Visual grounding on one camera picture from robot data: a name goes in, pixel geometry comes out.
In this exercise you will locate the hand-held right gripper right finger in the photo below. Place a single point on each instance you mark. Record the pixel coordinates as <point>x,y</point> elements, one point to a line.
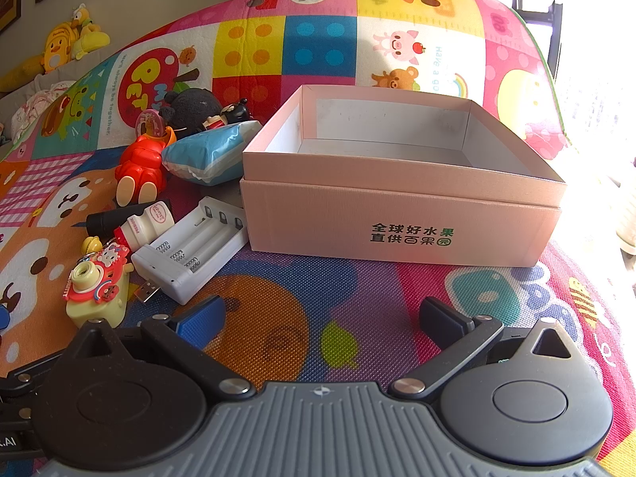
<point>442,320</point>

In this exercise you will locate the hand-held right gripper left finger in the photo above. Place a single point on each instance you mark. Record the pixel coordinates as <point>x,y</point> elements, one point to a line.
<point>198,320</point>

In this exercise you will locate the pink cardboard box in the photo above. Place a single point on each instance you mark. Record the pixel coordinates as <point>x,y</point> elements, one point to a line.
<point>397,208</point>

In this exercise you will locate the red hooded toy figure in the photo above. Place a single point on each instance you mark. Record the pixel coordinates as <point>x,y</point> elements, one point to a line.
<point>141,164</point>

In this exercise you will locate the blue tissue pack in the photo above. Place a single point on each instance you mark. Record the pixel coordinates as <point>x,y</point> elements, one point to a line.
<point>218,151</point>

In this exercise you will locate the orange capsule half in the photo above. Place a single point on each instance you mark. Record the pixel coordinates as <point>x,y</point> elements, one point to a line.
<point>171,137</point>

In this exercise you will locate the small black-haired doll figure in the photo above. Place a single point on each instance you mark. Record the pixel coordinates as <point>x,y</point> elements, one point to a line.
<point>226,114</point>

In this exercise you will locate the black plush toy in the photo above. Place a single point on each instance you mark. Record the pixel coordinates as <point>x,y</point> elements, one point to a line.
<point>194,107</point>

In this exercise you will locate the metal usb plug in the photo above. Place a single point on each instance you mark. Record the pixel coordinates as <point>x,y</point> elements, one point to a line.
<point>146,292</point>

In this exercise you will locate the white battery charger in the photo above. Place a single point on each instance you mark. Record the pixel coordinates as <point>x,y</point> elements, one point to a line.
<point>169,268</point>

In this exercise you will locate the colourful cartoon play mat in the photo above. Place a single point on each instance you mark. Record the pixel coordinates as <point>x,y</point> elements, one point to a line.
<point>298,298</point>

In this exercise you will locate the small white toy bottle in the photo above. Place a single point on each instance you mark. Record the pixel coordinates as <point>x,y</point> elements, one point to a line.
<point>146,223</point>

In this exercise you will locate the small yellow bell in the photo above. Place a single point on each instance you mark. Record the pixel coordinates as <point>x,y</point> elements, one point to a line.
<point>91,245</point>

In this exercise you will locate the black flashlight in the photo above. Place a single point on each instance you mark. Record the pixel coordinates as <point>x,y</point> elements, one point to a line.
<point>107,221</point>

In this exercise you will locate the pink round capsule ball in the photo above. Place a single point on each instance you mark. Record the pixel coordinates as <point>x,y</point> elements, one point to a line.
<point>150,121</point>

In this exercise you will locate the white pink clothes pile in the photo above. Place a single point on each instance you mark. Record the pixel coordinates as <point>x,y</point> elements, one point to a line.
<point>35,104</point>

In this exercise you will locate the grey sofa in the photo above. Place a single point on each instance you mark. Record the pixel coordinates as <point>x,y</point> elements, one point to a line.
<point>47,81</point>

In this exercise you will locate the yellow pillow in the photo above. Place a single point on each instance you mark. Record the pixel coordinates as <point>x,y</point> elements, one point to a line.
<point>20,74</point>

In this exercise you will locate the yellow duck plush toy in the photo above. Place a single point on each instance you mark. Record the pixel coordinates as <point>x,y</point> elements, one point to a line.
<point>92,35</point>

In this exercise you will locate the orange duck plush backpack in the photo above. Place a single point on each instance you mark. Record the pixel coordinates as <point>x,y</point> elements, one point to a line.
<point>57,47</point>

